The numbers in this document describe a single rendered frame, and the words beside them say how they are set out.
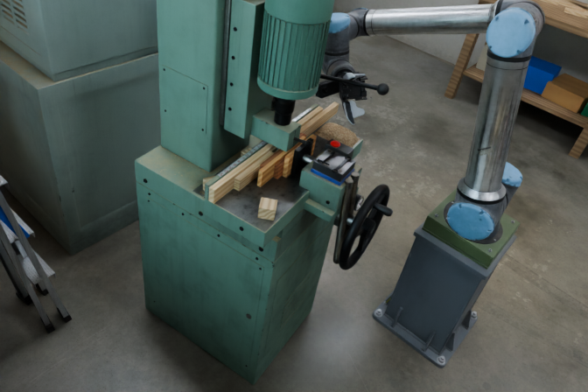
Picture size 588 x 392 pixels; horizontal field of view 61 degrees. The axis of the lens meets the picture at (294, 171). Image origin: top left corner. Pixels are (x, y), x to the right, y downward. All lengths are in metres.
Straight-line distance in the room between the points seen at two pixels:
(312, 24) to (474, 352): 1.67
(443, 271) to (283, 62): 1.10
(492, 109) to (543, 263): 1.61
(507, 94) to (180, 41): 0.93
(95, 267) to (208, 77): 1.27
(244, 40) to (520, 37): 0.72
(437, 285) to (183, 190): 1.08
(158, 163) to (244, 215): 0.45
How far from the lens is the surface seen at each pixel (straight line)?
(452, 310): 2.14
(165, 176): 1.65
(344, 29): 1.72
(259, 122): 1.52
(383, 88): 1.45
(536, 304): 2.80
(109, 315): 2.29
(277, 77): 1.34
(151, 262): 2.00
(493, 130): 1.58
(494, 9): 1.63
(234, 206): 1.39
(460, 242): 1.96
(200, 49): 1.46
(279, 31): 1.30
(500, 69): 1.51
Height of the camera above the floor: 1.84
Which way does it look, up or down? 38 degrees down
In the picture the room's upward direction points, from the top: 10 degrees clockwise
